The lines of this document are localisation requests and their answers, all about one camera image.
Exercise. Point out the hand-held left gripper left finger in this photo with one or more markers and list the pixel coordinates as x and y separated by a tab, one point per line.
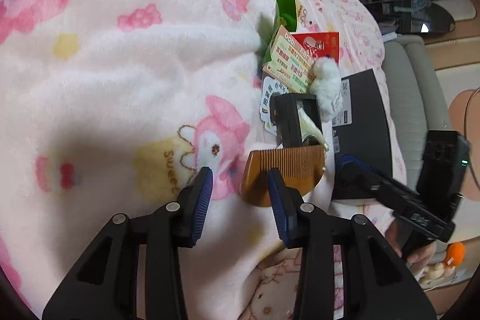
198	203

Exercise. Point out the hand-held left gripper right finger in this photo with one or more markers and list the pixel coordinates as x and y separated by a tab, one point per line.
279	207

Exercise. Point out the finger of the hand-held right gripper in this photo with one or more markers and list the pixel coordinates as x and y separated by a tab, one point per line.
360	175

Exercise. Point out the wooden comb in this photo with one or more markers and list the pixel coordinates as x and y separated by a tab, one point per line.
262	170

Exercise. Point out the black cardboard box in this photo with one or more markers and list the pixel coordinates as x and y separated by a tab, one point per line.
363	125

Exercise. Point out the person's right hand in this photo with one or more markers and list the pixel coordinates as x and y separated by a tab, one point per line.
422	254

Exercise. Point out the cream plastic piece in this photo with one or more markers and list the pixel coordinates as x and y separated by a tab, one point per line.
309	127

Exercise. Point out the pink printed pyjama pants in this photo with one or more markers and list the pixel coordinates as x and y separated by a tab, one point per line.
270	286

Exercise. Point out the orange toy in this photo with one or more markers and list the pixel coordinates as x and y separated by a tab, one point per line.
455	253

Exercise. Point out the grey sofa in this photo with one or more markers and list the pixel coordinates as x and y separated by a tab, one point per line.
412	87

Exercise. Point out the small black window box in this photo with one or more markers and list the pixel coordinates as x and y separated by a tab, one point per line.
288	117

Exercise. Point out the white fluffy plush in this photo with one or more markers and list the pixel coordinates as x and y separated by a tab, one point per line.
326	87

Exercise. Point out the cream toy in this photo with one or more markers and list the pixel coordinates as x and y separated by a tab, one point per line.
437	273

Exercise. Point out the white sticker card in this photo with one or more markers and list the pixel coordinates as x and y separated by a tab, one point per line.
268	98

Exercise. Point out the beige printed card pack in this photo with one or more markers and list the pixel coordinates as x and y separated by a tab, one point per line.
290	61

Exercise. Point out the red packet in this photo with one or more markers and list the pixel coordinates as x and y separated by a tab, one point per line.
322	46

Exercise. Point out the black glass table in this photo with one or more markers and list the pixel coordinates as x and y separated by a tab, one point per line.
431	20

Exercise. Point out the pink printed blanket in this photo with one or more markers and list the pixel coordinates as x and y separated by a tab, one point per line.
112	61

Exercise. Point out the green packet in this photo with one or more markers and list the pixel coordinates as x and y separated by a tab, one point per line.
287	10

